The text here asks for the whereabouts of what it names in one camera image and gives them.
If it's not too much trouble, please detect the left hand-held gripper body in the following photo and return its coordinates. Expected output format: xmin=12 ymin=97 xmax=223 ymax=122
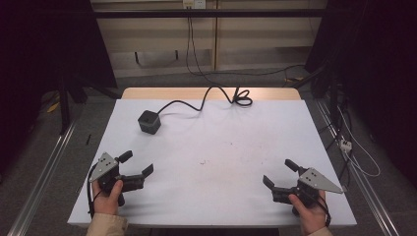
xmin=89 ymin=151 xmax=146 ymax=207

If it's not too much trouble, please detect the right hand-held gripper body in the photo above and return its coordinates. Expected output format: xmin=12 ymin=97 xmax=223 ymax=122
xmin=271 ymin=166 xmax=344 ymax=216

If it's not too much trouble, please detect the black cube power socket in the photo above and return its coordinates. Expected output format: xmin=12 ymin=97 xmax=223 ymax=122
xmin=137 ymin=109 xmax=162 ymax=136

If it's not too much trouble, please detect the black power cable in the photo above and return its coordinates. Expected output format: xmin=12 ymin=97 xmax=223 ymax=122
xmin=156 ymin=86 xmax=254 ymax=115

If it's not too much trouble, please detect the person's left hand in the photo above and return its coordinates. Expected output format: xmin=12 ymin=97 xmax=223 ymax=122
xmin=90 ymin=179 xmax=125 ymax=216

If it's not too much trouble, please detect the person's right hand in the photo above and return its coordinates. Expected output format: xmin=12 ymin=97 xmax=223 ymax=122
xmin=288 ymin=190 xmax=328 ymax=236

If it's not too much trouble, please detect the black metal stand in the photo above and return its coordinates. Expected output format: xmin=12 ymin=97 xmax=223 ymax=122
xmin=57 ymin=65 xmax=89 ymax=136

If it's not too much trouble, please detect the black horizontal metal bar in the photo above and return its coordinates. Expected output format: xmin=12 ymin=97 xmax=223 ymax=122
xmin=93 ymin=8 xmax=328 ymax=19

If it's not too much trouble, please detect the right hand-held gripper black cable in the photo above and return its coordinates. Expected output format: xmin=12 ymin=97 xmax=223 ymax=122
xmin=296 ymin=188 xmax=332 ymax=228

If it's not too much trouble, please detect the hand-held gripper black cable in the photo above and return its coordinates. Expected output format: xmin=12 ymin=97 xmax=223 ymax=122
xmin=86 ymin=163 xmax=103 ymax=219
xmin=296 ymin=188 xmax=332 ymax=228

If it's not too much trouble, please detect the left hand-held gripper black cable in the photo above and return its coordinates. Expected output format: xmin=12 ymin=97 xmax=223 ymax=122
xmin=86 ymin=163 xmax=103 ymax=219

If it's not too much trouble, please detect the aluminium floor rail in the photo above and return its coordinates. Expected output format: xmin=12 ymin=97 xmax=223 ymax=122
xmin=316 ymin=98 xmax=401 ymax=236
xmin=7 ymin=121 xmax=77 ymax=236

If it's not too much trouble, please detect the white cable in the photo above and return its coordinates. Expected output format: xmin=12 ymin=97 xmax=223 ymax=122
xmin=335 ymin=105 xmax=382 ymax=178

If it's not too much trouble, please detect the black wall cable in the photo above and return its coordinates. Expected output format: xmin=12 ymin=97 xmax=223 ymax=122
xmin=185 ymin=7 xmax=307 ymax=87

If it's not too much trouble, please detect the white wall outlet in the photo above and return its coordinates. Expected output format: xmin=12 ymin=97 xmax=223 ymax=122
xmin=182 ymin=0 xmax=207 ymax=10

